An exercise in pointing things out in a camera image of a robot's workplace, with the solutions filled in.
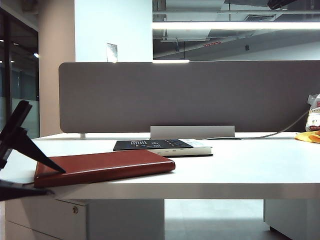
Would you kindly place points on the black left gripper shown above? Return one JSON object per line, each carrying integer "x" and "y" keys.
{"x": 16, "y": 122}

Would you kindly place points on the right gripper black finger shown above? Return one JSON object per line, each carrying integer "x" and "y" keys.
{"x": 280, "y": 3}

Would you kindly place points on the red leather book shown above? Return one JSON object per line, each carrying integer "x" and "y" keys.
{"x": 105, "y": 162}

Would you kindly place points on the black hardcover book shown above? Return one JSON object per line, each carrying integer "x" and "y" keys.
{"x": 155, "y": 145}

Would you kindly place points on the long ceiling light strip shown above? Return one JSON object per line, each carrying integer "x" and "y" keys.
{"x": 237, "y": 25}

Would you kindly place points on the white drawer cabinet with lock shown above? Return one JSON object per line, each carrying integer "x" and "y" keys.
{"x": 45, "y": 220}

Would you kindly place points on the round drawer lock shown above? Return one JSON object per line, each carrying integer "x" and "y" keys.
{"x": 74, "y": 210}

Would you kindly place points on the red ceiling sign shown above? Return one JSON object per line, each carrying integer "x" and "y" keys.
{"x": 211, "y": 44}

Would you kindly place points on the printed plastic bag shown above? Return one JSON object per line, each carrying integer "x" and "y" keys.
{"x": 314, "y": 120}

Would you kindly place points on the short ceiling light strip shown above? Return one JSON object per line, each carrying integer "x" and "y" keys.
{"x": 170, "y": 61}

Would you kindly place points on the grey desk divider panel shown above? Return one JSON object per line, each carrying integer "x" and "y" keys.
{"x": 187, "y": 97}

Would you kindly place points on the yellow cloth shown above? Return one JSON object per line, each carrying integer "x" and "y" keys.
{"x": 310, "y": 137}

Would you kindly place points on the white plain cabinet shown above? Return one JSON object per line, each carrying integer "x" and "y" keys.
{"x": 295, "y": 217}

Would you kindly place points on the silver divider bracket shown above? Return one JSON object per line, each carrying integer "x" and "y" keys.
{"x": 83, "y": 136}

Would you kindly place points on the silver wall plate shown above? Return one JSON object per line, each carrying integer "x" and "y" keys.
{"x": 112, "y": 52}

